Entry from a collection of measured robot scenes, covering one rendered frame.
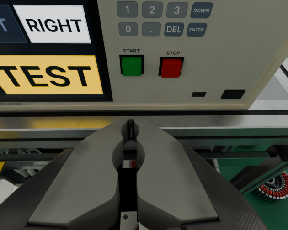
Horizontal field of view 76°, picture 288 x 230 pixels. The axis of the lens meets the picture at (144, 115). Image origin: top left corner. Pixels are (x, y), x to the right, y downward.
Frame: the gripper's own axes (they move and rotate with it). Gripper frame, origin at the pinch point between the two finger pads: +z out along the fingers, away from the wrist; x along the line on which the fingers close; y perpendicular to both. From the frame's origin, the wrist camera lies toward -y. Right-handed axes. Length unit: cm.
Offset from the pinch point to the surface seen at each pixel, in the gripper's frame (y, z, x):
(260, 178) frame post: 17.7, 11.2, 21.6
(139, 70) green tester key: -2.0, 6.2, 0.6
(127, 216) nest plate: 36.5, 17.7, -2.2
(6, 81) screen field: -0.6, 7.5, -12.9
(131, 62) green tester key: -2.9, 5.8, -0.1
